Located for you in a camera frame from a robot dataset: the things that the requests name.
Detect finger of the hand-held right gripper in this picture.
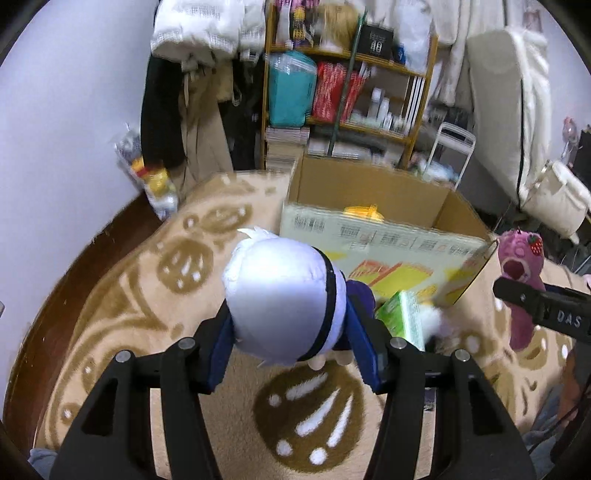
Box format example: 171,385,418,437
492,276,548,324

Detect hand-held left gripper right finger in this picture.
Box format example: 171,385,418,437
348,295,539,480

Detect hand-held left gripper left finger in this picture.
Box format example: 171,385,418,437
48,300,241,480

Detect pink plush toy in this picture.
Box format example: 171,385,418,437
496,229,548,352

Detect white-haired plush doll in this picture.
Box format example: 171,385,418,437
222,226,377,370

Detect printed cardboard box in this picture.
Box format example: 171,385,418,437
279,152,497,308

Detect green carton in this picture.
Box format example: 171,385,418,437
375,290,426,352

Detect white fluffy plush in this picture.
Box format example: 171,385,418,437
418,305,460,344

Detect grey clothing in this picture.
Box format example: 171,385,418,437
529,355,591,472

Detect beige patterned blanket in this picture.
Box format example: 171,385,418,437
34,171,591,480

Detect cream padded chair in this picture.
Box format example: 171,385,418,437
519,159,591,243

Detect yellow plush toy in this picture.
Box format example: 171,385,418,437
342,204,386,223

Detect white rolling cart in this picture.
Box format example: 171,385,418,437
422,122,476,190

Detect pink fan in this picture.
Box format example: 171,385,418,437
562,117,580,153

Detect clear bag of plush toys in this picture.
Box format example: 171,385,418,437
115,129,181,220

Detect white folded mattress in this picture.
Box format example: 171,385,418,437
464,25,552,204

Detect white upright books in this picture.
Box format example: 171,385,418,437
405,75,428,132

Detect stack of books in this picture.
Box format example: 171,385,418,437
264,126,398,169

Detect row of cosmetic bottles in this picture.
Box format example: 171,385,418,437
355,88,407,132

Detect beige trousers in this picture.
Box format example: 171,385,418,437
178,60,236,195

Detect black hanging clothes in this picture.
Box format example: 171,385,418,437
217,58,266,171

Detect black coat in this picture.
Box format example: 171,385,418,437
141,58,188,169

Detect teal bag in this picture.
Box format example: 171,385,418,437
268,51,319,129

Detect white plastic bag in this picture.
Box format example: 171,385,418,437
394,14,432,72

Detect red patterned bag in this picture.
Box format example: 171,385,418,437
311,61,365,123

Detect green pole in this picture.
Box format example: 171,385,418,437
328,14,365,158

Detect pale floral curtain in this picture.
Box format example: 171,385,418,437
360,0,509,107

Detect black box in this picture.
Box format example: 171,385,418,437
358,24,395,60

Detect wooden shelf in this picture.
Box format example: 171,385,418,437
261,0,439,169

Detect blonde wig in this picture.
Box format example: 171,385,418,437
318,2,361,49

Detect white puffer jacket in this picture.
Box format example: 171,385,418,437
150,0,266,61

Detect purple printed bag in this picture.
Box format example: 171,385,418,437
277,0,319,47

